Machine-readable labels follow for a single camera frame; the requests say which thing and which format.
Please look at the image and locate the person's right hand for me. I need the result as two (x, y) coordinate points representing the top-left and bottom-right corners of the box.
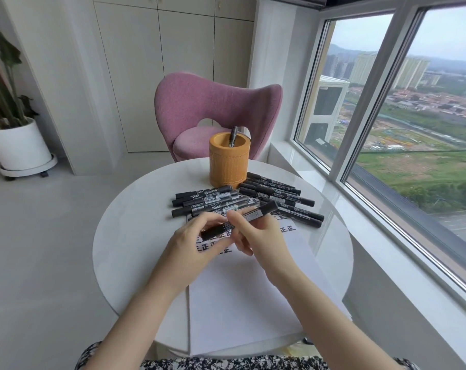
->
(226, 208), (300, 282)

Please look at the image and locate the person's left hand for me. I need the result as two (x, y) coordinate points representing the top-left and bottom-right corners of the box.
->
(155, 211), (237, 296)

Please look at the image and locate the person's right forearm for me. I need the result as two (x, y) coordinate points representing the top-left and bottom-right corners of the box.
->
(262, 262), (407, 370)

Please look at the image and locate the person's left forearm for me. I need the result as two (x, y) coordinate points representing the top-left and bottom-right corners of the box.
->
(83, 266), (188, 370)

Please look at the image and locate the pile of black markers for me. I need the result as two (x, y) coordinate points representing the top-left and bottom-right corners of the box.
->
(170, 171), (326, 229)

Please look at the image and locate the white paper sheet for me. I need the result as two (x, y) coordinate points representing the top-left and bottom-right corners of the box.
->
(187, 212), (319, 357)

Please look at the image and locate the orange bamboo pen holder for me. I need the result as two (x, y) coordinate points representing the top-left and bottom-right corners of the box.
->
(209, 131), (253, 189)

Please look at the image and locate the black white floral dress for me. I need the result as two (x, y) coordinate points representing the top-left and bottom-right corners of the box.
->
(75, 341), (420, 370)

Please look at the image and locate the pink upholstered chair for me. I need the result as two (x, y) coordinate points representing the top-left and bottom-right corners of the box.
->
(154, 72), (283, 163)

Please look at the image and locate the white built-in cabinet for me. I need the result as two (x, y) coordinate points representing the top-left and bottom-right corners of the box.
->
(92, 0), (256, 153)

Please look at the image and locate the large white-framed window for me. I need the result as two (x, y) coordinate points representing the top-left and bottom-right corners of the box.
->
(292, 0), (466, 303)

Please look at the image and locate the white wheeled pot stand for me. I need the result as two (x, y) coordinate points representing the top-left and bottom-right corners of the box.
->
(0, 153), (59, 181)

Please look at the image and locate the white round plant pot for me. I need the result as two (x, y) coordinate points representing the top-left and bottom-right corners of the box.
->
(0, 117), (53, 172)

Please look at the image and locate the green potted plant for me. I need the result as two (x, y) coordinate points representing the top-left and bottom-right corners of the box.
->
(0, 19), (39, 130)

